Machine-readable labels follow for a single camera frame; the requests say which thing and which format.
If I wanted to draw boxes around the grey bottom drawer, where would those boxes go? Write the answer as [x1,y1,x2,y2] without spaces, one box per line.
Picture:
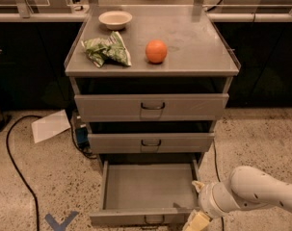
[90,159,199,226]

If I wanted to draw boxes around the grey drawer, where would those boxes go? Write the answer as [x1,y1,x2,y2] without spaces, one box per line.
[90,159,199,226]
[88,133,214,154]
[75,93,228,122]

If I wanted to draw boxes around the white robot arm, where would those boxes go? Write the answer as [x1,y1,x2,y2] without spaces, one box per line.
[193,166,292,218]

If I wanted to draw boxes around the grey drawer cabinet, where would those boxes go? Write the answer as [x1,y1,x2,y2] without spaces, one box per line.
[66,6,239,165]

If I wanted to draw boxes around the grey top drawer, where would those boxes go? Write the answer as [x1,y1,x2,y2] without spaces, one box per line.
[75,93,228,122]

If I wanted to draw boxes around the grey middle drawer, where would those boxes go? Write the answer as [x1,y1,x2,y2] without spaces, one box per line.
[88,133,214,154]

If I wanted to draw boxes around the orange fruit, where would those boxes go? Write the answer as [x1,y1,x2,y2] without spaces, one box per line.
[146,39,167,64]

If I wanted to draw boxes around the green chip bag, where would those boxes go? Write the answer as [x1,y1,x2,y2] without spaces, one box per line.
[81,31,131,68]

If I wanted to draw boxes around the blue power device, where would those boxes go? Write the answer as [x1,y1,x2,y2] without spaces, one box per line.
[75,127,89,149]

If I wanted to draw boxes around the white paper bowl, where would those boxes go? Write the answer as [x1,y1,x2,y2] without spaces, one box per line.
[98,11,132,31]

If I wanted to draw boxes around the white paper sheet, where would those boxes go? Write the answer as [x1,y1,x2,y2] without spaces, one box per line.
[31,110,70,143]

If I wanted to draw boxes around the dark counter cabinets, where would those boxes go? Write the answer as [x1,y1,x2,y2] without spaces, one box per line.
[0,22,292,110]

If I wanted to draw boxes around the blue tape floor marker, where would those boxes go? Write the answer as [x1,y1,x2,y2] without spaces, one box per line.
[44,211,80,231]

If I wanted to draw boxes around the black cable right floor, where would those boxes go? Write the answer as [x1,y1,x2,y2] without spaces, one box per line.
[212,140,225,231]

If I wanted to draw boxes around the black cable floor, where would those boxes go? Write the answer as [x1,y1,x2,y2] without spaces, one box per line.
[5,115,43,231]
[212,140,225,231]

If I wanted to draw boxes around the black cable left floor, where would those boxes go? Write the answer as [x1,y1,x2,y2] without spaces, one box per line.
[5,115,43,231]

